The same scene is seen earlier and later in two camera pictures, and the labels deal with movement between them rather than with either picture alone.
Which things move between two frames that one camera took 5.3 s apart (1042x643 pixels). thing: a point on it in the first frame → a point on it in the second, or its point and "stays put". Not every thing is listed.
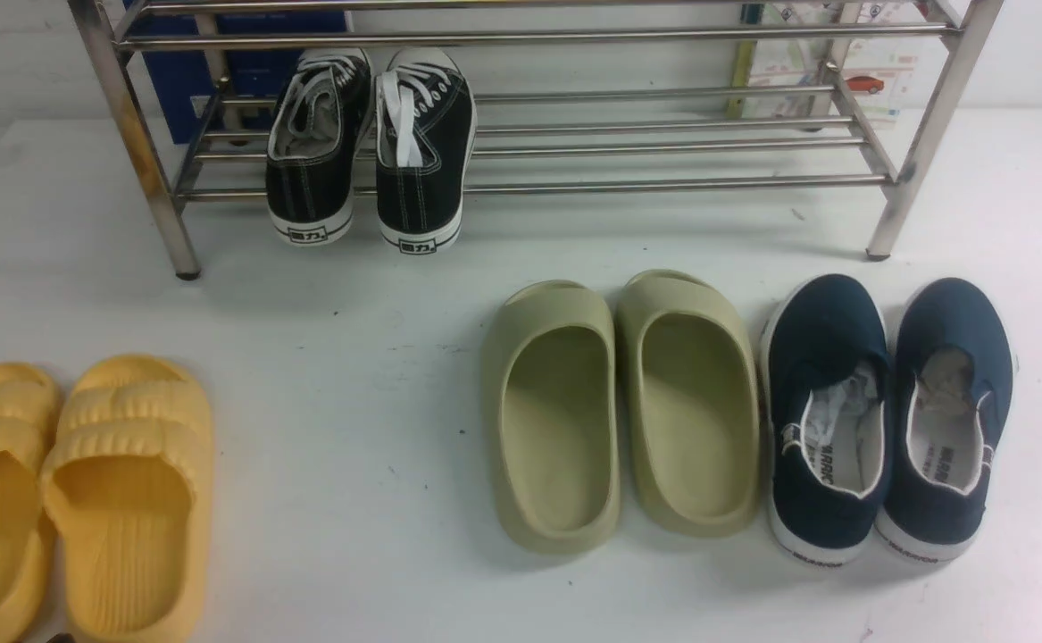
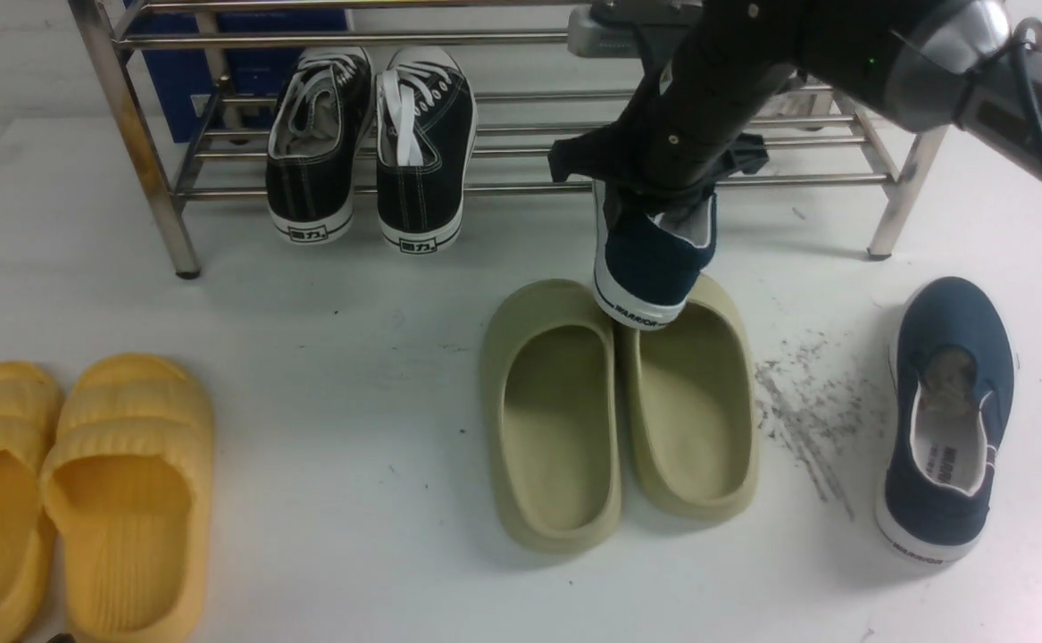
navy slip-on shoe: (828, 396) → (646, 257)
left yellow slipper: (4, 421) stays put
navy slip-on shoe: (951, 407) stays put
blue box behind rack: (174, 78) stays put
